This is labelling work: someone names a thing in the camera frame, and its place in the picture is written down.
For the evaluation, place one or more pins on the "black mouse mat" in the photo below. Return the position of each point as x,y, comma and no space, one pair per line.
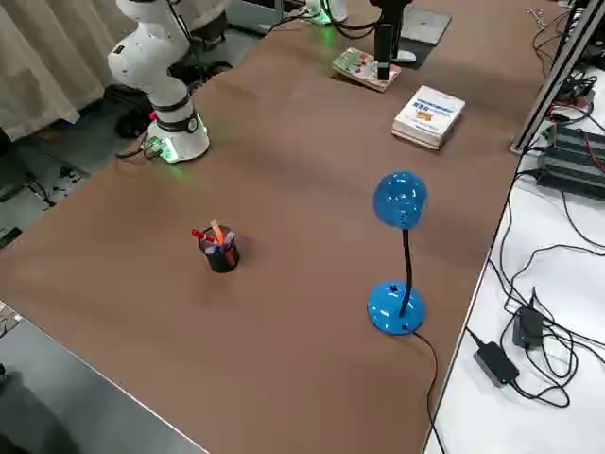
420,49

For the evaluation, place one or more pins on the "silver scissors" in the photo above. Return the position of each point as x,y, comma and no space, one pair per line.
536,13

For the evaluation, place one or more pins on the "silver laptop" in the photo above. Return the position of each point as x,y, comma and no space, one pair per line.
427,26

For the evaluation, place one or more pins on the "aluminium frame post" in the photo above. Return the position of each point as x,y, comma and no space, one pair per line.
553,80

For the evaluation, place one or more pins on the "beige curtain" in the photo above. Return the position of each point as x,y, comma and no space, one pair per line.
42,61

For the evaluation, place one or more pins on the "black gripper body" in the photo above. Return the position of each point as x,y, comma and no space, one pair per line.
390,3

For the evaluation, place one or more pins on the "black power adapter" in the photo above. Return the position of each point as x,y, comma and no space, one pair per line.
528,326

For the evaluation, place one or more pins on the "colourful illustrated green book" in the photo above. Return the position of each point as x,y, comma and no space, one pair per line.
359,66

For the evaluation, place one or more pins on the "orange pen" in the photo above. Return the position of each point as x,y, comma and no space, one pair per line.
219,234

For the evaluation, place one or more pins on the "grey power adapter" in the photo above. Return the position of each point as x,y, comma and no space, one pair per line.
496,364

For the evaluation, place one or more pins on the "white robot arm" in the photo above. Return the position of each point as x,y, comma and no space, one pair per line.
156,71
338,9

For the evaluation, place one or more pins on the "red capped marker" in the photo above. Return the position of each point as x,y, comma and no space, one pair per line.
201,233

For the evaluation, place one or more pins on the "blue desk lamp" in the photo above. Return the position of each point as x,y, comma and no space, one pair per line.
399,198

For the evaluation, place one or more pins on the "white and blue book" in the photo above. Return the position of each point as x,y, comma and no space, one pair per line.
427,116

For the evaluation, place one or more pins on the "white computer mouse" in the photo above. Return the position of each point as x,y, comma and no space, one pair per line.
405,57

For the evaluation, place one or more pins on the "black pen holder cup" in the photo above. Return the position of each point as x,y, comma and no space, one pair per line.
224,261

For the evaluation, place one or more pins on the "white pen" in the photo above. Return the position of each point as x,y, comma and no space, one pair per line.
228,237

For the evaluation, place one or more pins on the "dark power supply box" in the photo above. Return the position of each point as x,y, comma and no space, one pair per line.
574,161

